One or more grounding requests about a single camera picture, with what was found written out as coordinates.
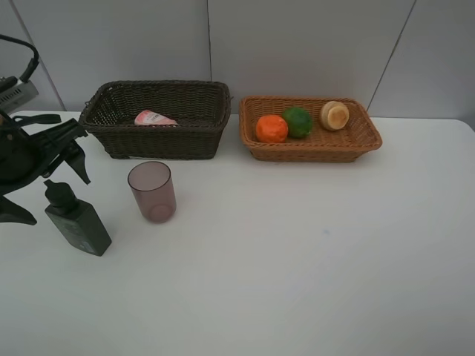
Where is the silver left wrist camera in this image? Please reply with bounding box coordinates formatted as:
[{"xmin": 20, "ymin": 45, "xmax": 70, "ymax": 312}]
[{"xmin": 1, "ymin": 76, "xmax": 38, "ymax": 113}]

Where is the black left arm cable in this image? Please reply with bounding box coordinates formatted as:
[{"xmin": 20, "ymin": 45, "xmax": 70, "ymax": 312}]
[{"xmin": 0, "ymin": 33, "xmax": 40, "ymax": 85}]

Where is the translucent purple plastic cup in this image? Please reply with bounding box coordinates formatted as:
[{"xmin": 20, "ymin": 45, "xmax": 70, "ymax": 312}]
[{"xmin": 127, "ymin": 161, "xmax": 177, "ymax": 223}]

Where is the dark brown wicker basket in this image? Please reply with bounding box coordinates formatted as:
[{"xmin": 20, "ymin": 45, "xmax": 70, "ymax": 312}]
[{"xmin": 79, "ymin": 80, "xmax": 231, "ymax": 160}]

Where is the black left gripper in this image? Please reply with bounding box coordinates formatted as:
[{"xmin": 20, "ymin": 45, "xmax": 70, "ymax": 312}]
[{"xmin": 0, "ymin": 112, "xmax": 91, "ymax": 225}]

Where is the black pump dispenser bottle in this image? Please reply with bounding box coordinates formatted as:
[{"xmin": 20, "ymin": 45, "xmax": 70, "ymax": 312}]
[{"xmin": 45, "ymin": 179, "xmax": 112, "ymax": 257}]

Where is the round bread bun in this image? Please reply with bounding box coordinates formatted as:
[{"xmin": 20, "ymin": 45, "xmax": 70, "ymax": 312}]
[{"xmin": 320, "ymin": 101, "xmax": 350, "ymax": 131}]

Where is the orange fruit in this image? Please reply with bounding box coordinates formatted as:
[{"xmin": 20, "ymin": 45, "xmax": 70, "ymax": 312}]
[{"xmin": 255, "ymin": 115, "xmax": 289, "ymax": 143}]

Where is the pink lotion bottle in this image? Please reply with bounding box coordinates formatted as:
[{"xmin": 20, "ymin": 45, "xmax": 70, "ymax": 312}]
[{"xmin": 134, "ymin": 110, "xmax": 178, "ymax": 126}]

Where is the green lime fruit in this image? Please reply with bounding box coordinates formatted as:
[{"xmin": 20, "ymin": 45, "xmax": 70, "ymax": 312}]
[{"xmin": 282, "ymin": 107, "xmax": 313, "ymax": 139}]

